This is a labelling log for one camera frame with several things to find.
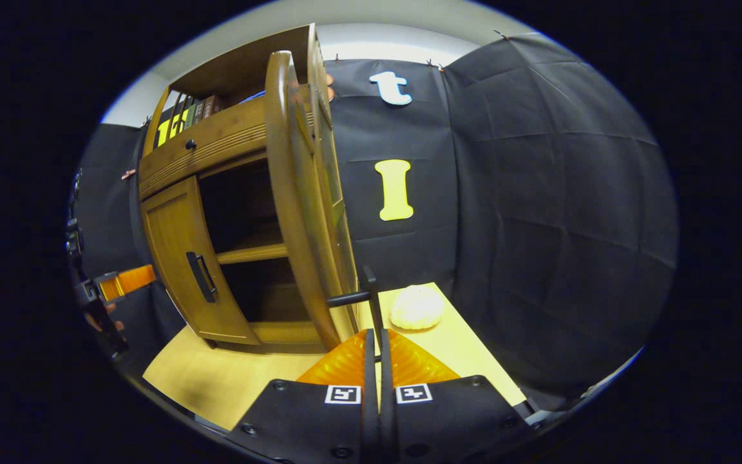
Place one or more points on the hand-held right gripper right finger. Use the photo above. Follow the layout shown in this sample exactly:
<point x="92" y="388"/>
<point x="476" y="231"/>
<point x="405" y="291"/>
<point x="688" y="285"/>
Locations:
<point x="389" y="419"/>

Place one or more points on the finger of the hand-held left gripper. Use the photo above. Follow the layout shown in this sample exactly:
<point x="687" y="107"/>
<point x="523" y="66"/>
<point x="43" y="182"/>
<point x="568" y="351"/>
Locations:
<point x="129" y="281"/>

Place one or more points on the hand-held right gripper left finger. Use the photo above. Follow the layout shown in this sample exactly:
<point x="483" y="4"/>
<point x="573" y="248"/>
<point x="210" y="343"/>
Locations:
<point x="371" y="412"/>

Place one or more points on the wooden cabinet door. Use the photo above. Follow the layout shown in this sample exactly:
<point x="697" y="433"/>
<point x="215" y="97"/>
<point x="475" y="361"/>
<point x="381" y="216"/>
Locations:
<point x="174" y="258"/>
<point x="294" y="193"/>

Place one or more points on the wooden double-door shoe cabinet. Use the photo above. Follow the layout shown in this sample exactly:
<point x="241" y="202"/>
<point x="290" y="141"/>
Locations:
<point x="242" y="64"/>

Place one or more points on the small reddish clip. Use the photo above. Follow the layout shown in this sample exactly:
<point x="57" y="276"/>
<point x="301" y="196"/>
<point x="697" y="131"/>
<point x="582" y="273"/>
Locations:
<point x="128" y="173"/>

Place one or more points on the white round object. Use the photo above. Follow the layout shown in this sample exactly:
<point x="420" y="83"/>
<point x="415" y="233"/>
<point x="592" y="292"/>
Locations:
<point x="417" y="308"/>

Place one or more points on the wooden drawer with black knob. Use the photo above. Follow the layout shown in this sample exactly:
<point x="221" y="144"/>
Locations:
<point x="216" y="142"/>

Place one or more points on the green book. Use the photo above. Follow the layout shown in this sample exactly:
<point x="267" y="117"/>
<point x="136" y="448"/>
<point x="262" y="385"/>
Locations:
<point x="189" y="112"/>

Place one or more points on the grey-brown book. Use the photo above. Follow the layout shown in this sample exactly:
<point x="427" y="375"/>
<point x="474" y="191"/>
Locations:
<point x="199" y="109"/>

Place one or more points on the reddish-brown book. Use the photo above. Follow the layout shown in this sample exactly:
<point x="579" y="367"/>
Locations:
<point x="211" y="105"/>

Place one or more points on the black backdrop cloth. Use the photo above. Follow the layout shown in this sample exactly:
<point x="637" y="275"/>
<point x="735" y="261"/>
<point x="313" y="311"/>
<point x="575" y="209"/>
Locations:
<point x="551" y="225"/>

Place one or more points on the small black clip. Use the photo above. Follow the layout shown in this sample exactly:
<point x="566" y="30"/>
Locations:
<point x="498" y="33"/>
<point x="434" y="63"/>

